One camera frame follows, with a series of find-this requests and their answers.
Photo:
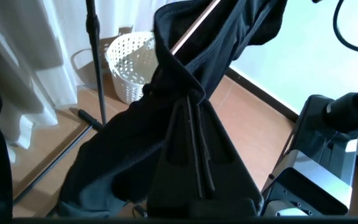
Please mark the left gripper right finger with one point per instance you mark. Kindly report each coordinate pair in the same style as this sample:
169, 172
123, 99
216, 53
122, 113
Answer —
235, 183

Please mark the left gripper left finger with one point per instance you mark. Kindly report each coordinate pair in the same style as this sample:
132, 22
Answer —
172, 186

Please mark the black garment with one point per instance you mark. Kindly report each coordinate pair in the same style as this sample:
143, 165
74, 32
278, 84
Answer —
129, 140

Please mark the pink clothes hanger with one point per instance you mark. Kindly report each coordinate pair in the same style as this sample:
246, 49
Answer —
194, 26

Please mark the white laundry basket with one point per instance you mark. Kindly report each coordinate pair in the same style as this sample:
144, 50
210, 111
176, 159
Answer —
129, 62

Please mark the black clothes rack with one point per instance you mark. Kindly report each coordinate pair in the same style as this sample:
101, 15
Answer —
93, 31

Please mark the white curtain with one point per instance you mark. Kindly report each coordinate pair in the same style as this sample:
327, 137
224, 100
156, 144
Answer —
26, 46

